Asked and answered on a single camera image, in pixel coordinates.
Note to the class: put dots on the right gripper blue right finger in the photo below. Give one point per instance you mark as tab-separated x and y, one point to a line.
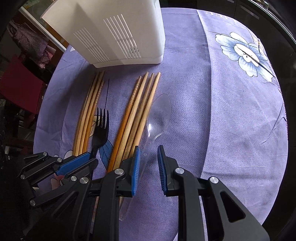
162	163

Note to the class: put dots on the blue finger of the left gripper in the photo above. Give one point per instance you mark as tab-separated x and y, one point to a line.
72	163

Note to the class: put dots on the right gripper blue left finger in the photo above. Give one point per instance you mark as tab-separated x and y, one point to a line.
135	169

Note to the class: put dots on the clear plastic spoon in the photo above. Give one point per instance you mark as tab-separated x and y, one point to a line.
157	122

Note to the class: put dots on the black plastic fork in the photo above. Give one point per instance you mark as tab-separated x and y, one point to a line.
101	130

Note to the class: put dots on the purple floral tablecloth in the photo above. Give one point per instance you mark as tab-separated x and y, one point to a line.
227	118

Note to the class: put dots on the red chair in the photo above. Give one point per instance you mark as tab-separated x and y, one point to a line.
21	87

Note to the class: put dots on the hanging checkered apron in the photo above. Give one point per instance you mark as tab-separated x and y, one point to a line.
32	43

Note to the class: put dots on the white plastic utensil holder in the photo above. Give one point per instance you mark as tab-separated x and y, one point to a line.
110	33

